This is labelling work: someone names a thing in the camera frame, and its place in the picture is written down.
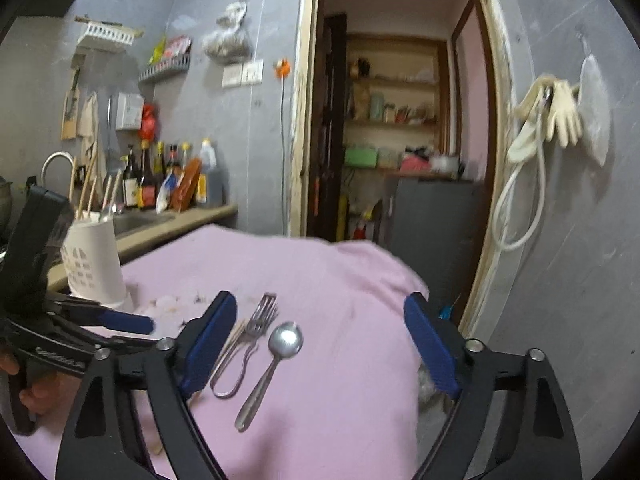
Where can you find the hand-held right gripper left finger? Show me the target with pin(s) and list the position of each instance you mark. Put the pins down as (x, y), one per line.
(210, 340)

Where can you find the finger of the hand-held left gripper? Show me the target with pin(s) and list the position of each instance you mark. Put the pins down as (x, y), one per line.
(125, 321)
(115, 342)

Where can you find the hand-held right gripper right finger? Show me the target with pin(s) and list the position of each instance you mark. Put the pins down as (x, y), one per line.
(432, 345)

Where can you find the wooden chopstick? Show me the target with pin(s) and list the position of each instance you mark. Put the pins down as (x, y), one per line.
(116, 189)
(235, 332)
(94, 192)
(89, 185)
(108, 190)

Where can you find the metal fork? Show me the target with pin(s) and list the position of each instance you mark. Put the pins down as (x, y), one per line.
(261, 321)

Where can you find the white plastic utensil basket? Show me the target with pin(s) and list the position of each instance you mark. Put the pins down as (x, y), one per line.
(95, 260)

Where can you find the metal spoon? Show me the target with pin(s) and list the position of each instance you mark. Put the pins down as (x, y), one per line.
(285, 340)

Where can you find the person's left hand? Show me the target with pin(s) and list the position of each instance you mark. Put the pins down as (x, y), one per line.
(45, 392)

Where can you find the steel faucet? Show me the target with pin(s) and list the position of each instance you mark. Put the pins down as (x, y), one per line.
(50, 160)

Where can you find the steel sink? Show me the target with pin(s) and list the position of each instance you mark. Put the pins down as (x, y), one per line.
(142, 222)

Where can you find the dark pump bottle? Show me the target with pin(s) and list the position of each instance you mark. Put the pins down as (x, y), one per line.
(131, 185)

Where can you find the grey cabinet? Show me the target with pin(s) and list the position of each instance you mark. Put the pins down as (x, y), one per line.
(435, 230)

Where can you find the pink blanket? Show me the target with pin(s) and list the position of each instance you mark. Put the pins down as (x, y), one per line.
(325, 285)

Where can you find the hanging beige towel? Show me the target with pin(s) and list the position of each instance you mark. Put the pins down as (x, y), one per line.
(92, 130)

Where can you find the wooden cutting board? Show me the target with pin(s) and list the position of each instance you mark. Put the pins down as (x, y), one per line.
(70, 120)

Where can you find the blue and white bag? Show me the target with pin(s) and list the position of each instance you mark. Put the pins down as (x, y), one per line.
(165, 192)

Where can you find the orange seasoning packet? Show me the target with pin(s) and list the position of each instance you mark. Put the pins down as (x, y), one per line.
(186, 185)

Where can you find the small dark sauce bottle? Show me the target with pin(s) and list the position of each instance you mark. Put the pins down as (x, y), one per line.
(173, 157)

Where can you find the cooking oil jug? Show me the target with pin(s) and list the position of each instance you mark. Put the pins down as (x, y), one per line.
(211, 175)

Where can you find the red plastic bag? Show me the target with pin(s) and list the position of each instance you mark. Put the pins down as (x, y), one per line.
(148, 122)

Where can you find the clear yellow-cap bottle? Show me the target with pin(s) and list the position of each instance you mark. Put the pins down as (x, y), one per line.
(186, 152)

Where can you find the white pot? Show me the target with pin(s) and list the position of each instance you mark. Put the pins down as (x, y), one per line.
(444, 164)

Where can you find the pink container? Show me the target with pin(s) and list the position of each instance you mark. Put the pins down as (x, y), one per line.
(415, 164)

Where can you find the green box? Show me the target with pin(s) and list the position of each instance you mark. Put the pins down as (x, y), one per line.
(361, 156)

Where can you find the green snack packet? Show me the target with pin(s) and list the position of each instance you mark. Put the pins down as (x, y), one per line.
(158, 50)

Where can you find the dark wooden door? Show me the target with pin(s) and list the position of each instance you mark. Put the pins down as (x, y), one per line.
(327, 125)

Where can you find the red snack packet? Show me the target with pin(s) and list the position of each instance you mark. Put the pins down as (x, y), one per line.
(177, 46)

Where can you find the wooden shelf unit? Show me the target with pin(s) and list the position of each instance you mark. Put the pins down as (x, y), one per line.
(395, 80)

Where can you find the cream rubber gloves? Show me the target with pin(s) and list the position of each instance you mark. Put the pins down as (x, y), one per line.
(562, 110)

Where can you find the hanging clear plastic bag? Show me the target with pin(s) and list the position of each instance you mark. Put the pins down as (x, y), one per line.
(227, 40)

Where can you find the hanging white mesh bag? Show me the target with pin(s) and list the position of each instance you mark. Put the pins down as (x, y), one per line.
(595, 105)

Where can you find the white wall box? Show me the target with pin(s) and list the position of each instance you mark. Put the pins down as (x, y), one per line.
(130, 111)

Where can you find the grey wall shelf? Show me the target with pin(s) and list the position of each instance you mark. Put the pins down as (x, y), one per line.
(165, 70)

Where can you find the white wall rack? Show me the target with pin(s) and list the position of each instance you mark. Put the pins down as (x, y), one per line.
(107, 32)

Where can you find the wooden door frame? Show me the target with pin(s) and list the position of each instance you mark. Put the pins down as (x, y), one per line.
(300, 110)

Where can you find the white wall switch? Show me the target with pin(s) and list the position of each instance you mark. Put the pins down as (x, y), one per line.
(232, 75)

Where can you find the white wall socket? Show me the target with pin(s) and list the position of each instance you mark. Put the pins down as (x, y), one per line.
(253, 72)

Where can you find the orange wall hook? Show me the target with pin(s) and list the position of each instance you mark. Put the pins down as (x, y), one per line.
(282, 68)

